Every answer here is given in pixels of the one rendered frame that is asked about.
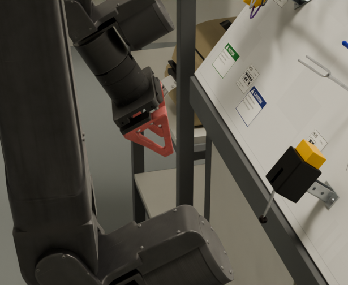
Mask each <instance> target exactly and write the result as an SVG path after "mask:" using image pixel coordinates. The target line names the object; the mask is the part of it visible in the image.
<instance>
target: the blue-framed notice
mask: <svg viewBox="0 0 348 285"><path fill-rule="evenodd" d="M266 104H267V101H266V100H265V99H264V97H263V96H262V95H261V93H260V92H259V90H258V89H257V87H256V86H255V85H253V87H252V88H251V89H250V90H249V91H248V93H247V94H246V95H245V96H244V98H243V99H242V100H241V101H240V103H239V104H238V105H237V107H236V108H235V110H236V111H237V113H238V115H239V116H240V118H241V119H242V121H243V123H244V124H245V125H246V127H247V128H248V126H249V125H250V124H251V123H252V122H253V120H254V119H255V118H256V117H257V116H258V114H259V113H260V112H261V111H262V109H263V108H264V107H265V106H266Z"/></svg>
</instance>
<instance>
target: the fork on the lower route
mask: <svg viewBox="0 0 348 285"><path fill-rule="evenodd" d="M306 58H308V59H309V60H311V61H312V62H314V63H315V64H317V65H318V66H320V67H321V68H322V69H324V70H326V71H327V72H328V74H326V75H323V74H321V73H320V72H318V71H316V70H315V69H314V68H312V67H311V66H309V65H308V64H306V63H305V62H303V61H302V60H300V59H298V62H300V63H301V64H303V65H304V66H306V67H307V68H309V69H310V70H312V71H313V72H315V73H316V74H318V75H319V76H321V77H327V78H329V79H331V80H332V81H334V82H335V83H337V84H338V85H340V86H341V87H343V88H344V89H346V90H347V91H348V86H347V85H345V84H344V83H342V82H341V81H339V80H338V79H336V78H335V77H334V76H332V75H331V71H330V70H329V69H327V68H326V67H324V66H323V65H322V64H320V63H319V62H317V61H315V60H314V59H312V58H311V57H310V56H308V55H306Z"/></svg>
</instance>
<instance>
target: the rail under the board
mask: <svg viewBox="0 0 348 285"><path fill-rule="evenodd" d="M190 105H191V106H192V108H193V110H194V112H195V113H196V115H197V117H198V118H199V120H200V121H201V123H202V125H203V127H204V128H205V130H206V132H207V134H208V135H209V137H210V139H211V140H212V142H213V144H214V145H215V147H216V149H217V150H218V152H219V154H220V156H221V157H222V159H223V161H224V163H225V164H226V166H227V167H228V169H229V171H230V173H231V174H232V176H233V178H234V180H235V181H236V183H237V185H238V187H239V188H240V190H241V191H242V193H243V195H244V197H245V198H246V200H247V202H248V203H249V205H250V207H251V209H252V210H253V212H254V213H255V215H256V217H257V219H258V220H259V216H261V215H263V214H264V212H265V209H266V206H267V204H268V201H269V198H270V196H271V194H270V192H269V190H268V189H267V187H266V185H265V184H264V182H263V181H262V179H261V177H260V176H259V174H258V173H257V171H256V170H255V168H254V167H253V165H252V163H251V162H250V160H249V159H248V157H247V156H246V154H245V153H244V151H243V149H242V148H241V147H240V145H239V143H238V142H237V140H236V138H235V137H234V135H233V134H232V132H231V131H230V129H229V128H228V126H227V124H226V123H225V121H224V120H223V118H222V116H221V115H220V114H219V112H218V110H217V109H216V107H215V105H214V104H213V102H212V101H211V99H210V98H209V96H208V95H207V93H206V91H205V90H204V88H203V87H202V85H201V84H200V82H199V81H198V79H197V77H196V76H191V77H190ZM267 217H268V221H267V223H265V224H262V223H260V224H261V225H262V227H263V229H264V231H265V232H266V234H267V235H268V238H269V239H270V241H271V242H272V244H273V246H274V248H275V249H276V251H277V253H278V254H279V256H280V258H281V260H282V261H283V263H284V265H285V266H286V268H287V270H288V271H289V273H290V275H291V277H292V278H293V280H294V282H295V284H296V285H329V284H328V282H327V281H326V280H325V278H324V276H323V275H322V273H321V272H320V270H319V268H318V267H317V266H316V264H315V262H314V261H313V259H312V257H311V256H310V254H309V253H308V251H307V250H306V248H305V247H304V245H303V243H302V242H301V240H300V239H299V237H298V235H297V234H296V233H295V231H294V229H293V228H292V226H291V224H290V223H289V221H288V220H287V218H286V217H285V215H284V214H283V212H282V210H281V209H280V207H279V206H278V204H277V203H276V201H275V200H274V198H273V200H272V203H271V205H270V208H269V210H268V213H267Z"/></svg>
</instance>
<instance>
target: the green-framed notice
mask: <svg viewBox="0 0 348 285"><path fill-rule="evenodd" d="M239 57H240V55H239V54H238V52H237V51H236V50H235V49H234V48H233V47H232V45H231V44H230V43H229V42H228V43H227V44H226V46H225V47H224V48H223V49H222V51H221V52H220V53H219V55H218V56H217V58H216V59H215V60H214V62H213V63H212V64H211V65H212V66H213V68H214V69H215V70H216V72H217V73H218V74H219V76H220V77H221V79H223V78H224V77H225V76H226V74H227V73H228V72H229V71H230V69H231V68H232V66H233V65H234V64H235V63H236V61H237V60H238V59H239Z"/></svg>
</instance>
